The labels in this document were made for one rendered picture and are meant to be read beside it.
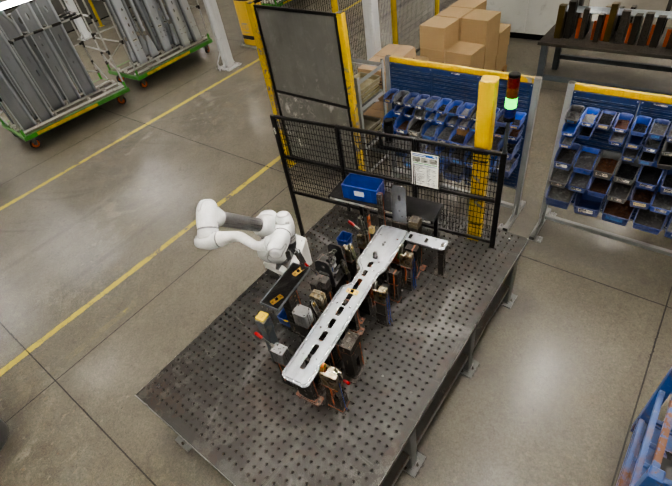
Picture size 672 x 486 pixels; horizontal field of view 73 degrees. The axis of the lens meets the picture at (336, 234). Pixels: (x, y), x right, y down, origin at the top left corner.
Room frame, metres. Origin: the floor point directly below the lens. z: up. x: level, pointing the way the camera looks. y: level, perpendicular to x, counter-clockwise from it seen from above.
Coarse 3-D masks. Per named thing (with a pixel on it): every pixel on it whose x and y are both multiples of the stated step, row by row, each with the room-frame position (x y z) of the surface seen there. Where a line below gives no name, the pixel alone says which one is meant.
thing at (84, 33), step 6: (66, 0) 12.70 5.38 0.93; (72, 0) 12.79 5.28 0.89; (72, 6) 12.74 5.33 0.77; (78, 12) 12.80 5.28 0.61; (78, 18) 12.75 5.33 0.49; (78, 24) 12.70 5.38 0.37; (84, 24) 12.80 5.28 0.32; (84, 30) 12.75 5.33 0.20; (84, 36) 12.70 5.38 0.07; (90, 36) 12.79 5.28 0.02
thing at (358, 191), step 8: (352, 176) 3.00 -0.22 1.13; (360, 176) 2.96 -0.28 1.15; (368, 176) 2.92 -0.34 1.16; (344, 184) 2.93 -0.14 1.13; (352, 184) 3.01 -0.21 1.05; (360, 184) 2.97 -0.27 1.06; (368, 184) 2.93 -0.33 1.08; (376, 184) 2.89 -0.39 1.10; (344, 192) 2.87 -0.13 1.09; (352, 192) 2.83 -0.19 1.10; (360, 192) 2.79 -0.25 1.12; (368, 192) 2.75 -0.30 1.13; (376, 192) 2.72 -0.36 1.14; (384, 192) 2.84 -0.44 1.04; (360, 200) 2.80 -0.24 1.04; (368, 200) 2.76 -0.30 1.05; (376, 200) 2.72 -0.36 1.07
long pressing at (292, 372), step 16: (384, 240) 2.34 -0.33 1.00; (400, 240) 2.31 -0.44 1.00; (368, 256) 2.21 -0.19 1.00; (384, 256) 2.18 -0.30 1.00; (368, 272) 2.06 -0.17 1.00; (368, 288) 1.93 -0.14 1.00; (336, 304) 1.84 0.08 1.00; (352, 304) 1.82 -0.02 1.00; (320, 320) 1.74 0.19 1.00; (336, 320) 1.72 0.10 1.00; (320, 336) 1.63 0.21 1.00; (336, 336) 1.60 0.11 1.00; (304, 352) 1.54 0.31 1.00; (320, 352) 1.52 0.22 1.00; (288, 368) 1.45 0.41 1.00; (304, 384) 1.33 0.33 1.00
